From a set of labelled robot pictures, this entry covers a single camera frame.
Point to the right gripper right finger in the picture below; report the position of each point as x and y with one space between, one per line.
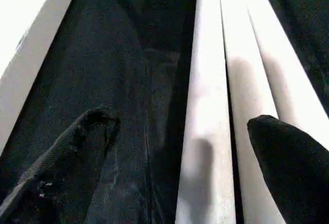
298 178

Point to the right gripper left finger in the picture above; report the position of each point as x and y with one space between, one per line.
56 172

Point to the white plastic table top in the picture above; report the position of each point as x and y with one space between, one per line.
25 39

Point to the black work mat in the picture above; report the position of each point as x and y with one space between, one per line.
128 80

